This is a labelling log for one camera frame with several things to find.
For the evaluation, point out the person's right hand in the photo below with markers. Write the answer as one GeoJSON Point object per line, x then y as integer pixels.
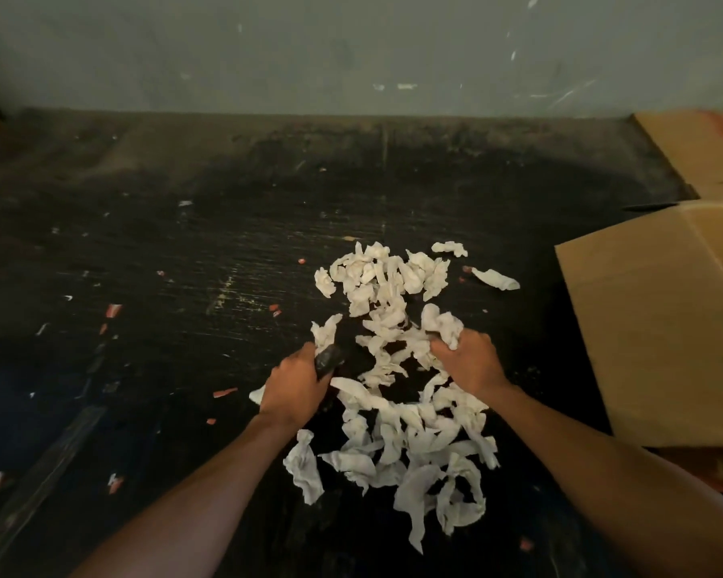
{"type": "Point", "coordinates": [476, 364]}

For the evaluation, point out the person's left hand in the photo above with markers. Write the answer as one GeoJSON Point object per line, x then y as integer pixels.
{"type": "Point", "coordinates": [289, 391]}

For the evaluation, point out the person's left fingers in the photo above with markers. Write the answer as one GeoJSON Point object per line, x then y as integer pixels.
{"type": "Point", "coordinates": [324, 388]}

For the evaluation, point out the person's right fingers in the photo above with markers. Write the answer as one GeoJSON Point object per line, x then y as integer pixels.
{"type": "Point", "coordinates": [449, 350]}

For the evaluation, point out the white cloth strip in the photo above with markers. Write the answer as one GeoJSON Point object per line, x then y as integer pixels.
{"type": "Point", "coordinates": [443, 323]}

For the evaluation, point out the person's right forearm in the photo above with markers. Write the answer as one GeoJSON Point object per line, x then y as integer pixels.
{"type": "Point", "coordinates": [614, 493]}

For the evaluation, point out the person's left forearm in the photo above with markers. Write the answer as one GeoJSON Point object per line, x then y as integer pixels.
{"type": "Point", "coordinates": [187, 517]}

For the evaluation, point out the pile of white fabric pieces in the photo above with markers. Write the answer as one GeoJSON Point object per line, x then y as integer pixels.
{"type": "Point", "coordinates": [397, 427]}

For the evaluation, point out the large open cardboard box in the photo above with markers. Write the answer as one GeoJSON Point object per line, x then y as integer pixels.
{"type": "Point", "coordinates": [657, 331]}

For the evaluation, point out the flat cardboard box flap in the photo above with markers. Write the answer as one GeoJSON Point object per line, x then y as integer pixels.
{"type": "Point", "coordinates": [693, 147]}

